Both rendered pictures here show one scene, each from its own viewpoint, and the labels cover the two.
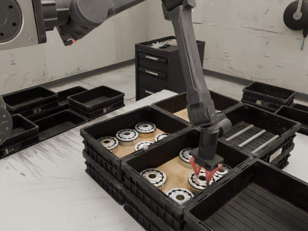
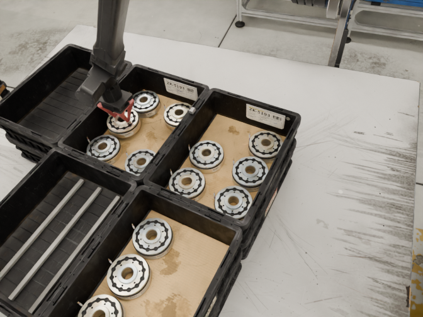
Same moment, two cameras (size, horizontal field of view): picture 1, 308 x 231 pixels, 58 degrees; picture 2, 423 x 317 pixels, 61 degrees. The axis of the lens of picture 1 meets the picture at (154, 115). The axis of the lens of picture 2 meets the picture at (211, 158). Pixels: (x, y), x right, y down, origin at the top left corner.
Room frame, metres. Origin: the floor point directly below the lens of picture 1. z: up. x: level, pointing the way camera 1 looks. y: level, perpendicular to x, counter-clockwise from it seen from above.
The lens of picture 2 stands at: (1.63, -0.13, 1.70)
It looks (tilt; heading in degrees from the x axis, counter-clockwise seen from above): 53 degrees down; 165
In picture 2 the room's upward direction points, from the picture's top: 7 degrees counter-clockwise
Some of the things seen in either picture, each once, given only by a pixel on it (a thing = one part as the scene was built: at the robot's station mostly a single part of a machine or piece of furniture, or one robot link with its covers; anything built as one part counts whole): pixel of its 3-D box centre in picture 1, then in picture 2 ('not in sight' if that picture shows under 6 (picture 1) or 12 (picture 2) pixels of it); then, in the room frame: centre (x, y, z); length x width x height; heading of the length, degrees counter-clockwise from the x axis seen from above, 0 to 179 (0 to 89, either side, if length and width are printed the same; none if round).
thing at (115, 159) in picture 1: (136, 129); (226, 149); (1.05, 0.07, 0.92); 0.40 x 0.30 x 0.02; 132
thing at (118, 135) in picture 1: (127, 134); (250, 171); (1.10, 0.12, 0.86); 0.10 x 0.10 x 0.01
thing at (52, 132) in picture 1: (58, 141); not in sight; (1.88, 0.75, 0.31); 0.40 x 0.30 x 0.34; 140
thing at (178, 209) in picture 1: (188, 162); (137, 117); (0.82, -0.13, 0.92); 0.40 x 0.30 x 0.02; 132
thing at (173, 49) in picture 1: (169, 84); not in sight; (2.87, -0.16, 0.45); 0.60 x 0.45 x 0.90; 140
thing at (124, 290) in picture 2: not in sight; (128, 274); (1.26, -0.27, 0.86); 0.10 x 0.10 x 0.01
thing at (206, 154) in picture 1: (206, 150); (110, 91); (0.77, -0.18, 1.00); 0.10 x 0.07 x 0.07; 42
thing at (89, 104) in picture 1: (98, 118); not in sight; (2.18, 0.49, 0.37); 0.40 x 0.30 x 0.45; 140
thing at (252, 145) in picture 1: (246, 136); (54, 233); (1.09, -0.43, 0.87); 0.40 x 0.30 x 0.11; 132
